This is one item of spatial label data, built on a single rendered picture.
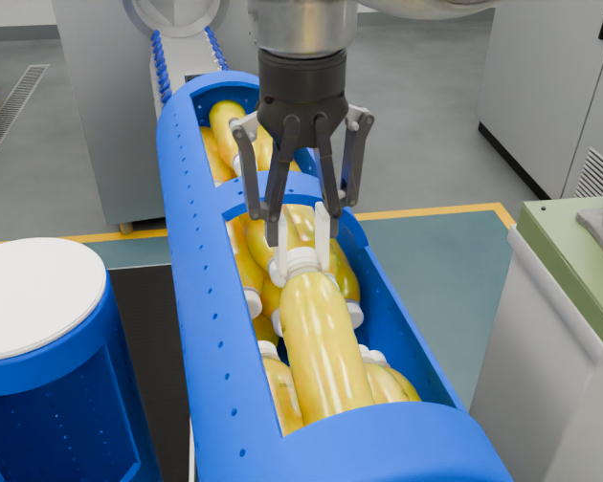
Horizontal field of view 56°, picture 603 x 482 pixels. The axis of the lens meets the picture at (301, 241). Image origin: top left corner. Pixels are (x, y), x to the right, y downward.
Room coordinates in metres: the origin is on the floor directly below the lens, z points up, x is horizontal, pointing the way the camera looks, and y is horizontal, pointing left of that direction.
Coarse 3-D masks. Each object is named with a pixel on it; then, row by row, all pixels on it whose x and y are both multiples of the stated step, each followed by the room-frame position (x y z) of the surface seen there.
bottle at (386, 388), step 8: (368, 360) 0.44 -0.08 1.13; (368, 368) 0.42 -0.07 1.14; (376, 368) 0.42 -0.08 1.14; (384, 368) 0.42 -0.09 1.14; (368, 376) 0.40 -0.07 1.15; (376, 376) 0.40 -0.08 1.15; (384, 376) 0.40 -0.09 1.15; (392, 376) 0.41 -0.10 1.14; (376, 384) 0.39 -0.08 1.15; (384, 384) 0.39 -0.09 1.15; (392, 384) 0.39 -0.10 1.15; (400, 384) 0.40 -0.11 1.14; (376, 392) 0.38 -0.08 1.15; (384, 392) 0.38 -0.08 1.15; (392, 392) 0.38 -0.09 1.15; (400, 392) 0.39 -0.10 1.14; (376, 400) 0.37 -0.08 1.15; (384, 400) 0.37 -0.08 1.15; (392, 400) 0.37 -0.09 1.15; (400, 400) 0.37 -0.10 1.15; (408, 400) 0.38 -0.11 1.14
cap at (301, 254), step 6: (288, 252) 0.48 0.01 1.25; (294, 252) 0.48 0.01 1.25; (300, 252) 0.48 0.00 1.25; (306, 252) 0.48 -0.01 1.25; (312, 252) 0.48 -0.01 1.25; (288, 258) 0.48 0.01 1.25; (294, 258) 0.47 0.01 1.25; (300, 258) 0.47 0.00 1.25; (306, 258) 0.47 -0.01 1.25; (312, 258) 0.48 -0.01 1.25; (288, 264) 0.47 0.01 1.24; (294, 264) 0.47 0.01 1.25
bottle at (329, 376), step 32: (288, 288) 0.44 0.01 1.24; (320, 288) 0.43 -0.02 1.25; (288, 320) 0.41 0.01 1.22; (320, 320) 0.40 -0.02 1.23; (288, 352) 0.39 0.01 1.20; (320, 352) 0.37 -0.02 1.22; (352, 352) 0.38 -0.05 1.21; (320, 384) 0.34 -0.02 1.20; (352, 384) 0.34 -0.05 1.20; (320, 416) 0.32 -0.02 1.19
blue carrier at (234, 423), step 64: (192, 128) 0.87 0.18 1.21; (192, 192) 0.69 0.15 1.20; (320, 192) 0.66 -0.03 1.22; (192, 256) 0.57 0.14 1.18; (192, 320) 0.47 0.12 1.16; (384, 320) 0.57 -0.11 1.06; (192, 384) 0.40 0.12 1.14; (256, 384) 0.34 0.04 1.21; (448, 384) 0.41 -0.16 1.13; (256, 448) 0.28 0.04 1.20; (320, 448) 0.26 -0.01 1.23; (384, 448) 0.26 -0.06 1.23; (448, 448) 0.27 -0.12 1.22
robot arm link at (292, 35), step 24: (264, 0) 0.45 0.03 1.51; (288, 0) 0.44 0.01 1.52; (312, 0) 0.44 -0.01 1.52; (336, 0) 0.45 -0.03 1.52; (264, 24) 0.45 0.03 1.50; (288, 24) 0.44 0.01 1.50; (312, 24) 0.44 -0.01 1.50; (336, 24) 0.45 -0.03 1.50; (264, 48) 0.45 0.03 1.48; (288, 48) 0.44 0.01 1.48; (312, 48) 0.44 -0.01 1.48; (336, 48) 0.45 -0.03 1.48
